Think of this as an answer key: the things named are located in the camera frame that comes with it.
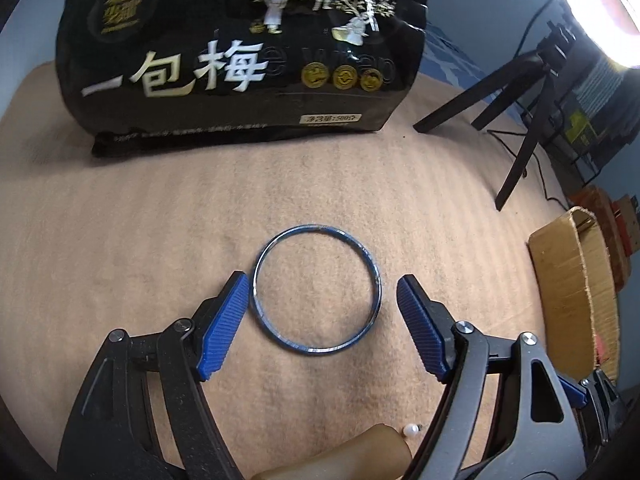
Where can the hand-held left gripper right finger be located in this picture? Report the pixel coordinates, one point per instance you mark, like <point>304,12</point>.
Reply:
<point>420,332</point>

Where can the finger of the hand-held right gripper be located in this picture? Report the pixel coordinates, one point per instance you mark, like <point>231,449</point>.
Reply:
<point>600,400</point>

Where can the black snack bag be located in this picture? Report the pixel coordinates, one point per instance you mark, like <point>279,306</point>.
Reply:
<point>200,20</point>

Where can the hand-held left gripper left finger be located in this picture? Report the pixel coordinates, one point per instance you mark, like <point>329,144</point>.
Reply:
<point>225,330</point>

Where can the yellow box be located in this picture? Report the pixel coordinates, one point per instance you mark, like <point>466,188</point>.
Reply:
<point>580,127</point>

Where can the cardboard box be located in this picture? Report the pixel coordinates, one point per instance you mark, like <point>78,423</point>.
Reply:
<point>560,285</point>

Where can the striped hanging cloth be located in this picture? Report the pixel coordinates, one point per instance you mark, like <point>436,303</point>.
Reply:
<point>600,82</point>

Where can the dark blue bangle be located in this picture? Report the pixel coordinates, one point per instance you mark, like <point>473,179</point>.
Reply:
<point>315,228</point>

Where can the black tripod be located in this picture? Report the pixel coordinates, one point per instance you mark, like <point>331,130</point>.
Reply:
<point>520,160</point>

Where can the blue patterned sheet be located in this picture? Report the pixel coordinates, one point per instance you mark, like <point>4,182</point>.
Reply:
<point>450,55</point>

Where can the black clothes rack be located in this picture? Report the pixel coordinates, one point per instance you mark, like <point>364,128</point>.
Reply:
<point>590,170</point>

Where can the orange crate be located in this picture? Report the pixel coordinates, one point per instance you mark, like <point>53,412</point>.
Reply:
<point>600,200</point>

